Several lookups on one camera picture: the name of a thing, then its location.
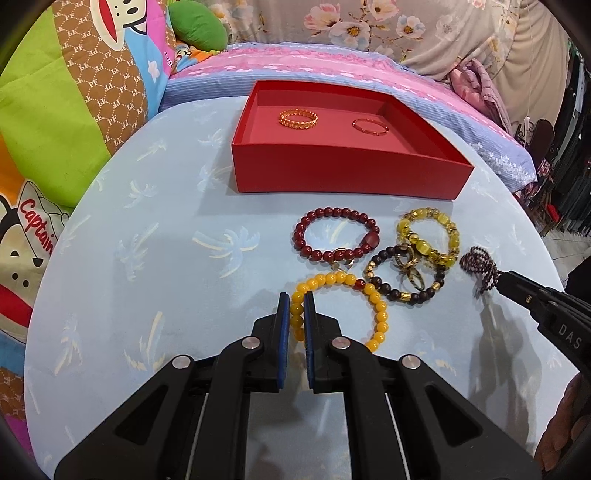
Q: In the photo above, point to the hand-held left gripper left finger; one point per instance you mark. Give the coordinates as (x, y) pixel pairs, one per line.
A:
(283, 341)

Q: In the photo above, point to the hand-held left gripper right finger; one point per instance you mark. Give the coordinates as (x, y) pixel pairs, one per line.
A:
(309, 344)

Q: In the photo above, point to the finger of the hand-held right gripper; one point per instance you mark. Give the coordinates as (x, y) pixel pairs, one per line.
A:
(519, 285)

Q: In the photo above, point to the red cardboard box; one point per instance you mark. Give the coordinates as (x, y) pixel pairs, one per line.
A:
(323, 161)

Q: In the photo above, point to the thin rose gold bangle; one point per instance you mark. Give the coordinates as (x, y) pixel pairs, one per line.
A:
(369, 126)

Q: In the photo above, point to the dark wooden chair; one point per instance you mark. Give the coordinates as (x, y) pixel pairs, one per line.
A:
(540, 138)

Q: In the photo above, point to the hanging dark clothes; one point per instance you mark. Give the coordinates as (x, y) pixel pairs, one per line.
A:
(572, 138)

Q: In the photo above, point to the pink quilted cloth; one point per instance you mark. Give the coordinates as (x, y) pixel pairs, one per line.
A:
(485, 92)

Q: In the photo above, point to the pink and blue striped bedsheet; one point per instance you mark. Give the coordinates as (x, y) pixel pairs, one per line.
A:
(323, 64)

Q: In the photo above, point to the grey floral sheet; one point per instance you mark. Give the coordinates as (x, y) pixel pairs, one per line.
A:
(369, 23)

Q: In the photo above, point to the cartoon monkey patterned pillow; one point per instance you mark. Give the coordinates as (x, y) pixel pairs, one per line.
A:
(69, 115)

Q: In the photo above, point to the green plush cushion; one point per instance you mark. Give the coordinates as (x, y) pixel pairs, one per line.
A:
(196, 25)

